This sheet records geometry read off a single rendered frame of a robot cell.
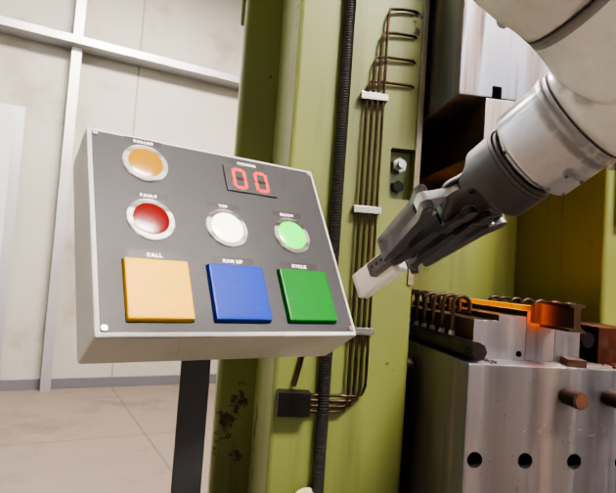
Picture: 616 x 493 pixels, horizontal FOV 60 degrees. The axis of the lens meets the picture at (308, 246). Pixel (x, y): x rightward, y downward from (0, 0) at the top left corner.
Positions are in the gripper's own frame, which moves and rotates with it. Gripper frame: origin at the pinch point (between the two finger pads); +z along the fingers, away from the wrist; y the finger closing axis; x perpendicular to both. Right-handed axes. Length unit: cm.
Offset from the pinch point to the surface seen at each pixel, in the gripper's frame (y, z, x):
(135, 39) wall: 93, 248, 377
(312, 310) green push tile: 0.0, 12.6, 1.5
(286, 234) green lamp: -0.8, 12.7, 13.2
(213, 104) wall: 166, 260, 338
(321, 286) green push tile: 2.4, 12.4, 5.1
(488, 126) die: 35.5, -4.2, 29.9
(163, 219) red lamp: -18.3, 13.6, 13.5
